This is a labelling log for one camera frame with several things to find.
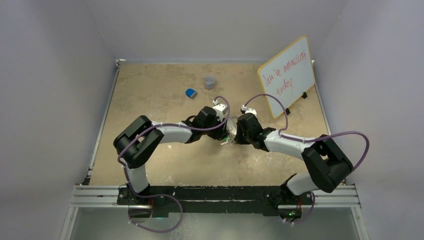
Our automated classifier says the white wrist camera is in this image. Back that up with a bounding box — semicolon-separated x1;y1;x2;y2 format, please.
240;105;257;116
212;103;229;122

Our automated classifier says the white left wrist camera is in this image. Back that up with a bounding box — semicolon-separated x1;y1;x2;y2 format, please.
212;103;229;122

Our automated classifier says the blue eraser block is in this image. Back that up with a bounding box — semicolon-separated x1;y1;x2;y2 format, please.
185;88;198;99

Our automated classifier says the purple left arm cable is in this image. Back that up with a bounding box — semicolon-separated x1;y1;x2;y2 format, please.
116;95;231;233

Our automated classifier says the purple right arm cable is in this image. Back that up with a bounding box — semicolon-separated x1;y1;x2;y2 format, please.
241;93;371;226

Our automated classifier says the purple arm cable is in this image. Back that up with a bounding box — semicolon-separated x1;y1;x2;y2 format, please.
116;95;231;233
241;93;371;226

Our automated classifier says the aluminium frame rail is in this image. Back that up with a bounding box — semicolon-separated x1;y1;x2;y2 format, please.
70;185;360;209

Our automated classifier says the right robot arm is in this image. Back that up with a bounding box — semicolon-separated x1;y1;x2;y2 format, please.
235;113;354;204

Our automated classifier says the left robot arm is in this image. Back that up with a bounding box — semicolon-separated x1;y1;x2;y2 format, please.
113;103;229;205

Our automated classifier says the small grey cup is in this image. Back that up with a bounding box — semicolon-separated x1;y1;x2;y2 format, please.
203;76;216;90

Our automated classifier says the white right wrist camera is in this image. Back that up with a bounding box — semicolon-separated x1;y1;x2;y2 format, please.
240;105;257;116

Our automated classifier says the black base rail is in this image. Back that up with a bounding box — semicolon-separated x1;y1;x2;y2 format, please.
116;185;313;219

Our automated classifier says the small whiteboard with red writing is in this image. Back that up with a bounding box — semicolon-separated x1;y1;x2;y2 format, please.
257;35;316;119

